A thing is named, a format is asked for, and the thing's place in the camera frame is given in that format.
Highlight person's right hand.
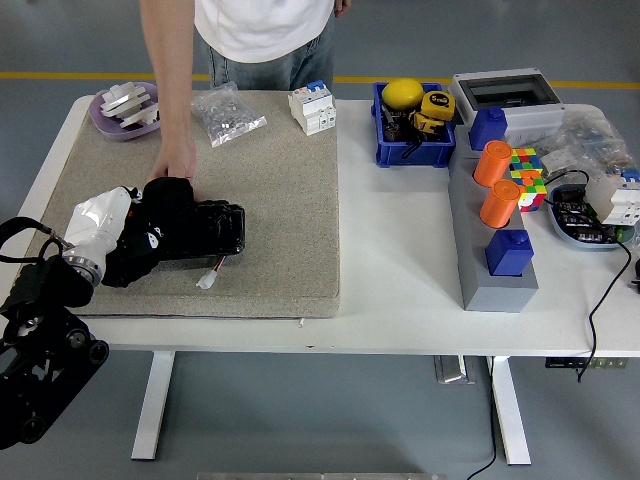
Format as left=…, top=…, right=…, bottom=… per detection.
left=149, top=137, right=199, bottom=185

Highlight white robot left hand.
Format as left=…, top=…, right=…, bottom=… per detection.
left=63, top=185, right=167, bottom=257

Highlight black table control panel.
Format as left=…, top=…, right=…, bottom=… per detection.
left=545, top=357, right=628, bottom=371

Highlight white flat plastic piece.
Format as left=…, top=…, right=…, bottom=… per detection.
left=119, top=102, right=161, bottom=129

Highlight clear bag of metal nuts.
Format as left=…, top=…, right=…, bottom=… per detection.
left=190, top=80, right=268, bottom=149

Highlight purple dish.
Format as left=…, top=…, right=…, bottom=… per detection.
left=89, top=81, right=162, bottom=143

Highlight white ribbed plastic piece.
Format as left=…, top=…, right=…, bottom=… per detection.
left=102, top=82, right=151, bottom=119

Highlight person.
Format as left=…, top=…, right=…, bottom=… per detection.
left=193, top=0, right=337, bottom=93

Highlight yellow ball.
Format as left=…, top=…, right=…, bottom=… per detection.
left=381, top=78, right=425, bottom=110

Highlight grey-brown mat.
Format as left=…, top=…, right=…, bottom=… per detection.
left=22, top=88, right=344, bottom=320

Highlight white circuit breaker blue switches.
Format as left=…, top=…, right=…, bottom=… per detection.
left=287, top=79, right=337, bottom=137

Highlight black hand tools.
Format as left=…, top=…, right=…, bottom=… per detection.
left=381, top=103, right=420, bottom=159

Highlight yellow tape measure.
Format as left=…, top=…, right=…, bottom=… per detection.
left=408, top=89, right=456, bottom=138

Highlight blue plastic bin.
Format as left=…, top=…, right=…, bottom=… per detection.
left=371, top=81, right=457, bottom=169

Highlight blue square block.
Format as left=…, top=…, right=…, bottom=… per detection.
left=484, top=229, right=535, bottom=278
left=468, top=105, right=509, bottom=151

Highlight white table leg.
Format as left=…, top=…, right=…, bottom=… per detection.
left=130, top=351, right=176, bottom=461
left=487, top=355, right=532, bottom=466

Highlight orange cylinder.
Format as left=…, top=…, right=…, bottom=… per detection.
left=472, top=139, right=513, bottom=188
left=479, top=179, right=522, bottom=231

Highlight grey electrical distribution box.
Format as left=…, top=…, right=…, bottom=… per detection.
left=448, top=67, right=568, bottom=146

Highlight colourful puzzle cube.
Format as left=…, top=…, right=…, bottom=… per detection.
left=515, top=168, right=548, bottom=213
left=509, top=147, right=545, bottom=180

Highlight clear bag of parts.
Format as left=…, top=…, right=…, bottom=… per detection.
left=537, top=107, right=637, bottom=177

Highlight black electronic modules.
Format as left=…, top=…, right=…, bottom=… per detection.
left=554, top=187, right=620, bottom=247

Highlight blue-grey dish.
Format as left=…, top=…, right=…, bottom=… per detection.
left=546, top=183, right=637, bottom=252

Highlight long grey block holder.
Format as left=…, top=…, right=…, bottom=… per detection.
left=447, top=124, right=541, bottom=314

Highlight white circuit breaker cluster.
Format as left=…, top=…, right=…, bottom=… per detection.
left=585, top=167, right=640, bottom=227

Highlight panel wire with white connector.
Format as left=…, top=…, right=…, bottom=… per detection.
left=195, top=254, right=229, bottom=291

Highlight silver metal bracket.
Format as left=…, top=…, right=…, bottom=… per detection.
left=433, top=354, right=477, bottom=386

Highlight black floor cable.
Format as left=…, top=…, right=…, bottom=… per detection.
left=464, top=357, right=502, bottom=480

